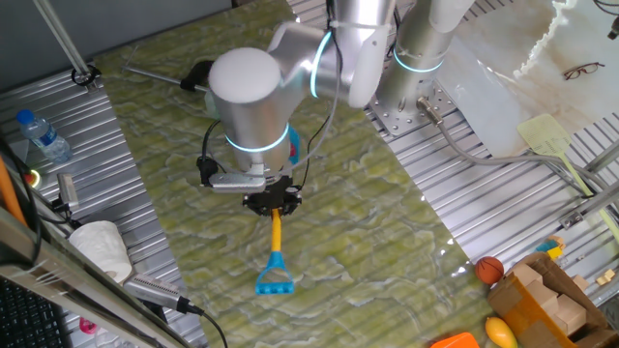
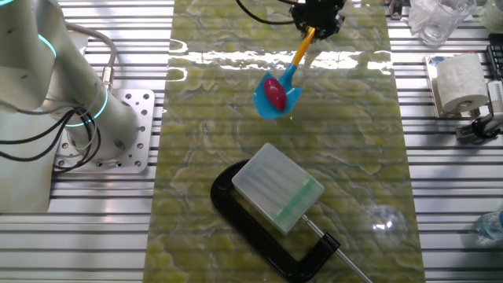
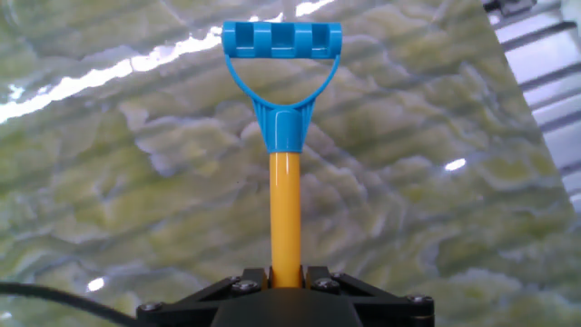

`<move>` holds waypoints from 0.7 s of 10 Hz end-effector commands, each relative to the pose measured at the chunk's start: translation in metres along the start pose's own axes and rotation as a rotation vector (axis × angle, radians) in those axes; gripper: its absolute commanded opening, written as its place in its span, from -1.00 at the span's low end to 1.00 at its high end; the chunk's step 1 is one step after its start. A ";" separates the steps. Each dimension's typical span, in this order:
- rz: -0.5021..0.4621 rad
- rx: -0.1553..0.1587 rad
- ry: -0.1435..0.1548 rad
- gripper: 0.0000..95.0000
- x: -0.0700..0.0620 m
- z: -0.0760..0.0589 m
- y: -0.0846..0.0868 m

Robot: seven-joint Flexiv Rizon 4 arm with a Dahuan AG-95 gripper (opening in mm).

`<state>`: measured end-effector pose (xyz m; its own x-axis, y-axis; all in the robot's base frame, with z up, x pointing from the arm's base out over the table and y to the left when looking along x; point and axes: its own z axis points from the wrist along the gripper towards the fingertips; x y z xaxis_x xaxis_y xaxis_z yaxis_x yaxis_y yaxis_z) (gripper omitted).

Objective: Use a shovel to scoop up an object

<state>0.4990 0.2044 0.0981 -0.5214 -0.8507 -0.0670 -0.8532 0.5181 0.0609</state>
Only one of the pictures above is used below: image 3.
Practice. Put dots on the black corner bracket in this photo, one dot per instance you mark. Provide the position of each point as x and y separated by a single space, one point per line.
510 5

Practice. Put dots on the green marbled table mat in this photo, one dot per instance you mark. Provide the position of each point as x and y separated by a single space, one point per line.
136 181

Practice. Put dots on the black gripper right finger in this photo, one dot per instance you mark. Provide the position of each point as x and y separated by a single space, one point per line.
390 312

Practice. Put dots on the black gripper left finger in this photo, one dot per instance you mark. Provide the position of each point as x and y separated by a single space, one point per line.
181 312

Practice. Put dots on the blue and yellow toy shovel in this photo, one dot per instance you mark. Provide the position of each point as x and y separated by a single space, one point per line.
285 218

